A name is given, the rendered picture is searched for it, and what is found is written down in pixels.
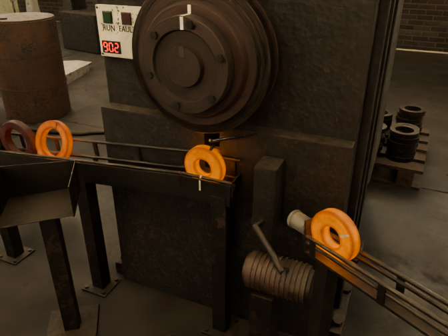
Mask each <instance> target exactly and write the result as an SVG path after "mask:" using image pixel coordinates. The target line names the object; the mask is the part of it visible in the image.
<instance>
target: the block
mask: <svg viewBox="0 0 448 336"><path fill-rule="evenodd" d="M284 172H285V160H284V159H281V158H277V157H270V156H263V157H262V158H261V160H260V161H259V162H258V163H257V164H256V166H255V167H254V185H253V221H252V224H253V223H254V222H256V221H257V220H259V219H263V220H264V224H262V225H260V226H259V228H260V229H264V230H267V231H273V230H274V228H275V227H276V225H277V224H278V222H279V220H280V218H281V209H282V199H283V181H284Z"/></svg>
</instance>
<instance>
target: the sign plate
mask: <svg viewBox="0 0 448 336"><path fill-rule="evenodd" d="M140 8H141V7H138V6H126V5H104V4H96V5H95V9H96V14H97V24H98V30H99V40H100V46H101V55H102V56H108V57H120V58H126V59H133V54H132V36H133V28H134V24H135V20H136V18H137V15H138V13H139V10H140ZM102 12H111V18H112V23H104V22H103V13H102ZM121 13H130V18H131V24H130V25H129V24H122V20H121ZM104 42H107V43H104ZM103 43H104V46H103ZM111 43H112V44H113V47H112V44H111ZM115 43H117V44H118V46H119V47H118V49H116V47H117V44H115ZM105 46H108V47H105ZM109 46H110V50H109ZM107 48H108V51H107ZM105 50H106V51H105ZM110 51H113V52H110ZM115 51H118V53H116V52H115Z"/></svg>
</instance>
